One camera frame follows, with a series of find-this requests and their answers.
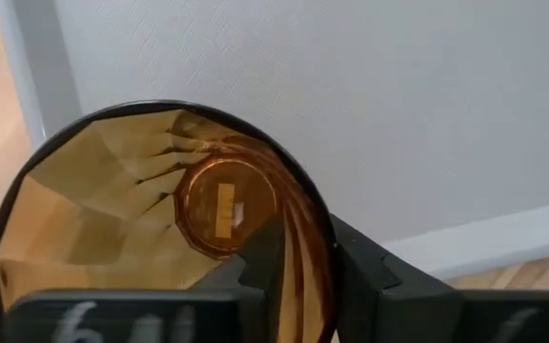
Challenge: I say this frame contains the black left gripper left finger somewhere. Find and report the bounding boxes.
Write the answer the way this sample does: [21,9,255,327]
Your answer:
[2,216,286,343]

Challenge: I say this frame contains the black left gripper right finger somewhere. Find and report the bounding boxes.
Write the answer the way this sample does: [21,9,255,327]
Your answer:
[331,213,549,343]

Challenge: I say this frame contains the amber faceted glass cup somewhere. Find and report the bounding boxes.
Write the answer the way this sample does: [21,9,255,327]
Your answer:
[0,99,340,343]

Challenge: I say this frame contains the grey plastic tray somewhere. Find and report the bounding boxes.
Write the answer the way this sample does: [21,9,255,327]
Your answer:
[0,0,549,282]

